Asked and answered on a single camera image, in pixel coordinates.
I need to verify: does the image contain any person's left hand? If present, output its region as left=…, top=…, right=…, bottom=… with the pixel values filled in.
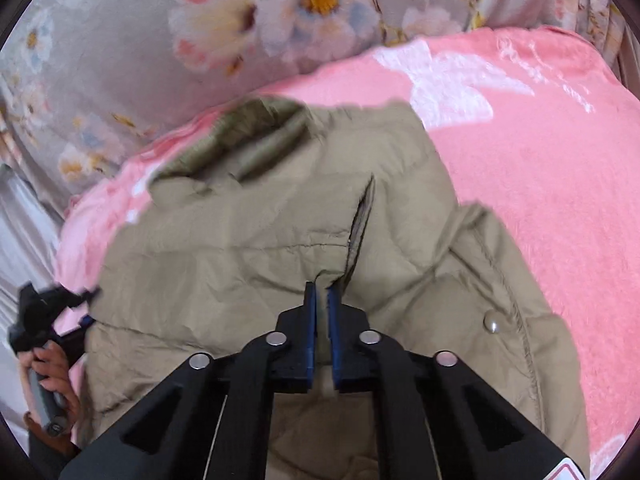
left=18, top=342, right=82, bottom=431

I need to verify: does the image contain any grey floral bed sheet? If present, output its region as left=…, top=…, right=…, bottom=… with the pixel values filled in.
left=0, top=0, right=632, bottom=201

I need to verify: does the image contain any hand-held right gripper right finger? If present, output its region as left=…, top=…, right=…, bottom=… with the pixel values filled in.
left=327, top=289, right=592, bottom=480

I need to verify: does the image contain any person's left forearm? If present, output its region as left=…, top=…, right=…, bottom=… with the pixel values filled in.
left=24, top=412, right=83, bottom=466

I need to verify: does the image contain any grey satin cloth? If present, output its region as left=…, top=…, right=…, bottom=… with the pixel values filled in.
left=0, top=160, right=67, bottom=428

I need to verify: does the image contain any pink printed blanket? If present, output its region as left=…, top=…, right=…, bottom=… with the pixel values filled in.
left=52, top=25, right=640, bottom=480

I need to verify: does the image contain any khaki puffer jacket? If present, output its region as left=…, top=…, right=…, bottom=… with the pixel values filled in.
left=82, top=97, right=592, bottom=480

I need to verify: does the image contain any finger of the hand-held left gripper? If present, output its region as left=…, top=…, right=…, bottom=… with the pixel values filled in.
left=54, top=286, right=99, bottom=312
left=56, top=314, right=96, bottom=367

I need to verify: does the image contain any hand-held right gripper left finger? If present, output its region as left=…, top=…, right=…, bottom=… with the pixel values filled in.
left=59, top=281, right=318, bottom=480

